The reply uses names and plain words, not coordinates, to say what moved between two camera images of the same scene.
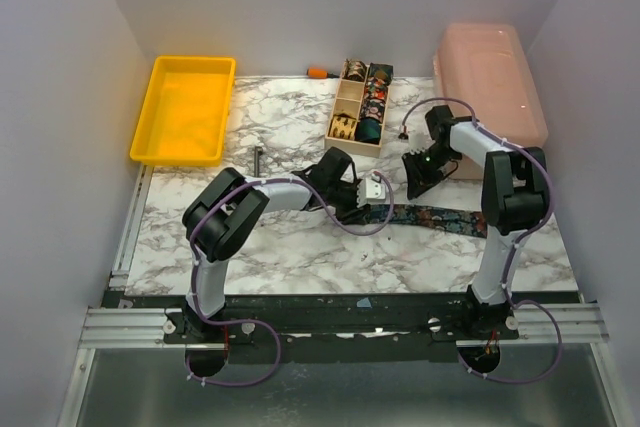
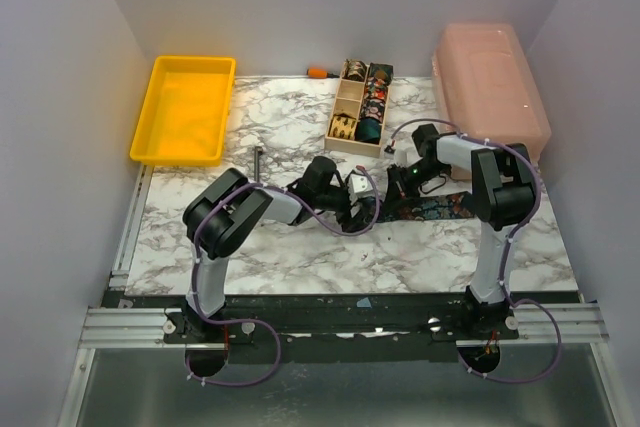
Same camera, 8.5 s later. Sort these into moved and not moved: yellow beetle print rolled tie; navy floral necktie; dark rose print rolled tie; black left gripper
Moved: navy floral necktie
Not moved: yellow beetle print rolled tie; dark rose print rolled tie; black left gripper
